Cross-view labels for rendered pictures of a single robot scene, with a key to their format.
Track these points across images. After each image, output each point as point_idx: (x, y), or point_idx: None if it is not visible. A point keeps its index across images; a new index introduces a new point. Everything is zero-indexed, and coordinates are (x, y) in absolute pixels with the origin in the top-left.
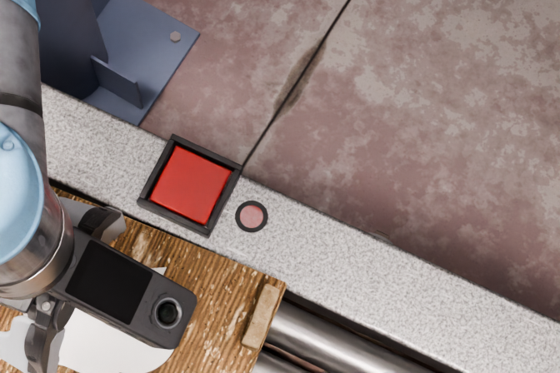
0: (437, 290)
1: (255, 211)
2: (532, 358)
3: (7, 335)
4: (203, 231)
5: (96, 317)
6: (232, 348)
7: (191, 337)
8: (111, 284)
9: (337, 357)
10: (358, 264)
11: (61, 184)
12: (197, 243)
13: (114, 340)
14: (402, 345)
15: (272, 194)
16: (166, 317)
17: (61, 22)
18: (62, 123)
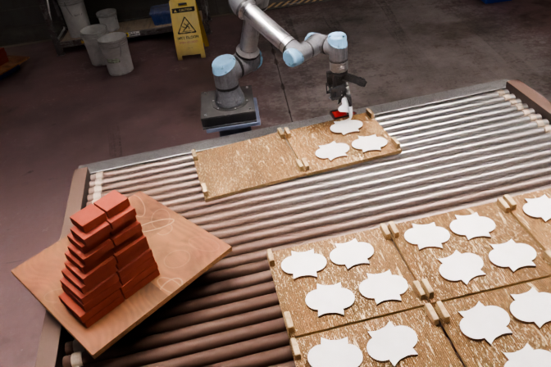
0: (390, 104)
1: (352, 112)
2: (413, 101)
3: (342, 104)
4: (348, 115)
5: (354, 81)
6: (370, 120)
7: (362, 122)
8: (352, 75)
9: (386, 115)
10: (375, 108)
11: None
12: None
13: (352, 126)
14: (393, 111)
15: (352, 110)
16: (362, 78)
17: None
18: (310, 121)
